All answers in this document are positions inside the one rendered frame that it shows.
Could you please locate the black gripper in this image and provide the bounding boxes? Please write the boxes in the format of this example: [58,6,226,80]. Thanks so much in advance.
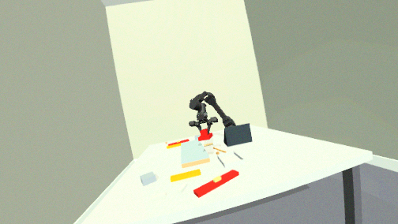
[189,110,218,134]

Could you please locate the red rectangular block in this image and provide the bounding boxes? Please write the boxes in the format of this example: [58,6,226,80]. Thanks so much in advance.
[198,129,213,141]

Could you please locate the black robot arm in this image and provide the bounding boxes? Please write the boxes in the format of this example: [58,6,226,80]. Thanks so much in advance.
[189,91,236,128]

